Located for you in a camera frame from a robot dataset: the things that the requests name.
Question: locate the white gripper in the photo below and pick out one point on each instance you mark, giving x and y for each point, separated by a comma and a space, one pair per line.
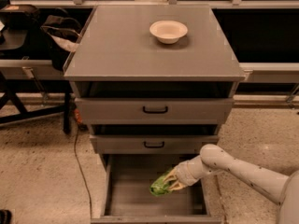
183, 174

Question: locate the green rice chip bag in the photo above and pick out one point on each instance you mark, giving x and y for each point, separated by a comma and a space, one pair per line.
159, 188

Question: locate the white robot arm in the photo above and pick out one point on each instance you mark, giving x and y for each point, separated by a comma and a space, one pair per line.
280, 189

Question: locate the grey bottom drawer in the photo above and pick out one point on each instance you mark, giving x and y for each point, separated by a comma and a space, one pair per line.
127, 198

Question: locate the grey drawer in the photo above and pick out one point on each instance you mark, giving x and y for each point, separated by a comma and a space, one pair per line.
129, 110
127, 198
128, 144

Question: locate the grey middle drawer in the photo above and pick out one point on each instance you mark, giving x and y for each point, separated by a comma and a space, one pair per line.
128, 144

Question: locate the grey drawer cabinet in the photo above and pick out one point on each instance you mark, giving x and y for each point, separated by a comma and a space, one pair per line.
118, 57

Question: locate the grey top drawer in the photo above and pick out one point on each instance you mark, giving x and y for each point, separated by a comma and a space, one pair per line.
129, 110

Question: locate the white paper bowl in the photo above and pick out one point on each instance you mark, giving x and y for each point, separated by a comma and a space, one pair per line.
168, 32

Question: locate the black middle drawer handle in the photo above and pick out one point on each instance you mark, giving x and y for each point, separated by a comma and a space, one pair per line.
153, 144

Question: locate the black drawer handle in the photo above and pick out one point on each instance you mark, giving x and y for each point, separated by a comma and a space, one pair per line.
155, 111
153, 144

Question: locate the black top drawer handle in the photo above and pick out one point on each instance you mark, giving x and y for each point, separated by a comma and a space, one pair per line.
155, 111

